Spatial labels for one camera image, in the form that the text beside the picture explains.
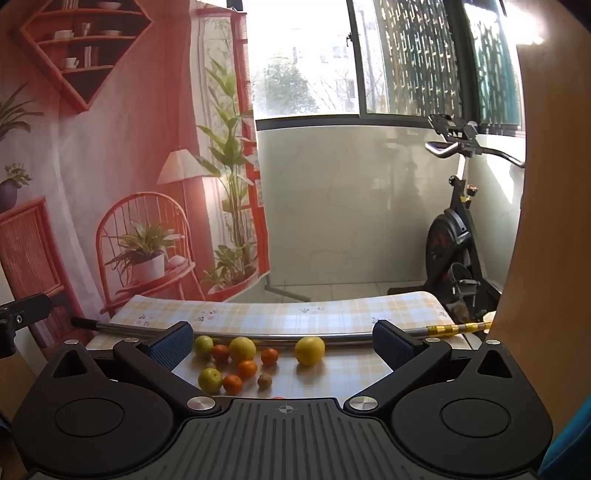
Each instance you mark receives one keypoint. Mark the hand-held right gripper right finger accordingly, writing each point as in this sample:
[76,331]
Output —
[393,345]

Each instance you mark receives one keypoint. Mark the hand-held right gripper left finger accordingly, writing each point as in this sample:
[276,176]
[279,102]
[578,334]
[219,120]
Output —
[170,347]

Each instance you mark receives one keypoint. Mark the green apple back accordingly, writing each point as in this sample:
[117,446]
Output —
[203,345]

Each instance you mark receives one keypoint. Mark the green apple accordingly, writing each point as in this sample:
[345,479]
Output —
[203,345]
[210,380]

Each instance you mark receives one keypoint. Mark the small mandarin orange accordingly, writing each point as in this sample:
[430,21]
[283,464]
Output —
[247,369]
[269,356]
[232,384]
[220,353]

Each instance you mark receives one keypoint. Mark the green apple front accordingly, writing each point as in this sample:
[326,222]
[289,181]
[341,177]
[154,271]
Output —
[210,380]

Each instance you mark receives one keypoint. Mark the yellow lemon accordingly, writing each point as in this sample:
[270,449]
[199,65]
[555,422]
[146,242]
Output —
[242,349]

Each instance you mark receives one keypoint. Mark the yellow grapefruit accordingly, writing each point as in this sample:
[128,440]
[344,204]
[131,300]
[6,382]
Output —
[310,350]

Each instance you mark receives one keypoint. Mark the brown kiwi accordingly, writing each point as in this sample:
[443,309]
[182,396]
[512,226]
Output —
[264,381]

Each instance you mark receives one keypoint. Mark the long silver metal pole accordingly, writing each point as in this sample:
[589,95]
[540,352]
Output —
[346,340]

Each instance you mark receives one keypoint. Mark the orange plaid floral tablecloth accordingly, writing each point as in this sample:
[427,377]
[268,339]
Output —
[277,318]

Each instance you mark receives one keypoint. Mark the black exercise bike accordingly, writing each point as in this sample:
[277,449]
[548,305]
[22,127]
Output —
[445,240]

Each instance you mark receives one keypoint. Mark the grey metal backdrop stand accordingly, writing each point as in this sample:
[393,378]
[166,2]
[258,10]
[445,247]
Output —
[286,291]

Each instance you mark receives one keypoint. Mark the brown wooden panel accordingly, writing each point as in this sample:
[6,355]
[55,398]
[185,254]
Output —
[554,230]

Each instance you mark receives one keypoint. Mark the printed room backdrop cloth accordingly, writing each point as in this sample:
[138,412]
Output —
[115,138]

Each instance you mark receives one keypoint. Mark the blue cloth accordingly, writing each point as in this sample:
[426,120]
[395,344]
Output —
[570,447]

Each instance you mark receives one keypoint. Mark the glass window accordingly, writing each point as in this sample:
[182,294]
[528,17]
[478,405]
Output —
[300,69]

